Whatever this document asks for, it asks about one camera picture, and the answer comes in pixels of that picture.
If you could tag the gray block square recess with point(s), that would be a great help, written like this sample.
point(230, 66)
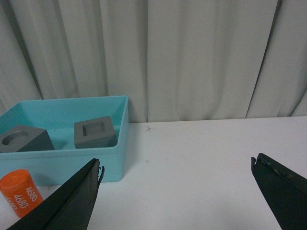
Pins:
point(95, 133)

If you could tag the light blue plastic box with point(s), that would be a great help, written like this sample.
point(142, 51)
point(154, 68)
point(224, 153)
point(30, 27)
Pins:
point(57, 117)

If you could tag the orange cylinder part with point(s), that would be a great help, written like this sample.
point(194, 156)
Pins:
point(20, 191)

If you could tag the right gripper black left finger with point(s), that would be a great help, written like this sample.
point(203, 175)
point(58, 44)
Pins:
point(70, 207)

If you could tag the gray block round recess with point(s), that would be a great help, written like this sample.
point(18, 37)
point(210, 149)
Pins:
point(22, 138)

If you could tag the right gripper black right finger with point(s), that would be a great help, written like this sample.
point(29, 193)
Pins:
point(284, 191)

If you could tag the white pleated curtain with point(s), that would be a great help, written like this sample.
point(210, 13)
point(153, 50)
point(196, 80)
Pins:
point(176, 60)

